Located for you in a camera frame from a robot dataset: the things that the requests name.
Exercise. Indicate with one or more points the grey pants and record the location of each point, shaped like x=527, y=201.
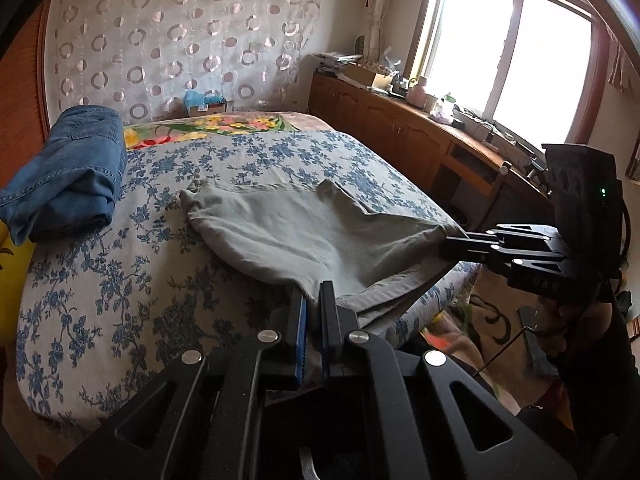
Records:
x=300, y=240

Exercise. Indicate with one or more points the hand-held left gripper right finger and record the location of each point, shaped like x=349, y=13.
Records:
x=327, y=330

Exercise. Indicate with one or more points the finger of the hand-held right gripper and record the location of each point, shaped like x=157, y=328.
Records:
x=480, y=252
x=520, y=236

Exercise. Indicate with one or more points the pile of papers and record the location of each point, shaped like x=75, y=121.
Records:
x=335, y=61

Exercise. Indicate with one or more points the circle patterned hanging cloth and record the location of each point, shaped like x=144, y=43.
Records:
x=175, y=35

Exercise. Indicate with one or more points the wooden framed window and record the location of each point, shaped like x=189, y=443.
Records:
x=500, y=50

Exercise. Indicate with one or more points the low wooden cabinet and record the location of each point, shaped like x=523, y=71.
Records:
x=390, y=130

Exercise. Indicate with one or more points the person's right hand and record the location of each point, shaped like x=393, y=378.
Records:
x=565, y=330

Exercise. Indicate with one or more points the folded blue jeans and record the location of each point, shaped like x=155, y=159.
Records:
x=65, y=170

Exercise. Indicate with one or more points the striped beige window curtain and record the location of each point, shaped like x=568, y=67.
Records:
x=625, y=70

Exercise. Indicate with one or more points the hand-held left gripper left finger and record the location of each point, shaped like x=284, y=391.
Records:
x=300, y=330

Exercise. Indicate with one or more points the box with blue cloth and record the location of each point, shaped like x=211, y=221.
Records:
x=205, y=104

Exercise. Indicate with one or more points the beige floral window curtain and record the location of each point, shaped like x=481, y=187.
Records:
x=380, y=10

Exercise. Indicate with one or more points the open cardboard box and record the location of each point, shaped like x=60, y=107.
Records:
x=367, y=77

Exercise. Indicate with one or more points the bed with floral sheet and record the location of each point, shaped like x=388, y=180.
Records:
x=125, y=310

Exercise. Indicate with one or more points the pink jar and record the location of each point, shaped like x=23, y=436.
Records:
x=417, y=94

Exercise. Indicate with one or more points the brown wooden wardrobe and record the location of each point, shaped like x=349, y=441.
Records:
x=37, y=85

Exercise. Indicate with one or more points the yellow pillow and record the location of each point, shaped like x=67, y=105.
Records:
x=10, y=285

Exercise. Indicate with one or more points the person's right forearm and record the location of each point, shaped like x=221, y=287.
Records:
x=605, y=385

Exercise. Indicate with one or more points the green capped bottle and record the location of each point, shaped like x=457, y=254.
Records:
x=448, y=107

